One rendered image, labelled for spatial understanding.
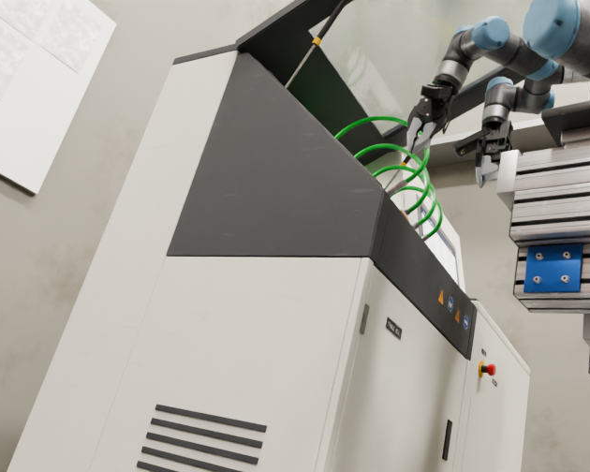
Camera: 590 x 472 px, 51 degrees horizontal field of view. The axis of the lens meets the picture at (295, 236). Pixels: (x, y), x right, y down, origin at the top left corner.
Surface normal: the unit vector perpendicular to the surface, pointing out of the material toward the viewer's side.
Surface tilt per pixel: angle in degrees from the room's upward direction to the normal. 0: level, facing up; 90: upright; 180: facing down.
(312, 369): 90
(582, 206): 90
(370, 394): 90
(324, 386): 90
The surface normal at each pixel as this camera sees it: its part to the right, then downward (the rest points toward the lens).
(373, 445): 0.83, -0.01
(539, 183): -0.61, -0.44
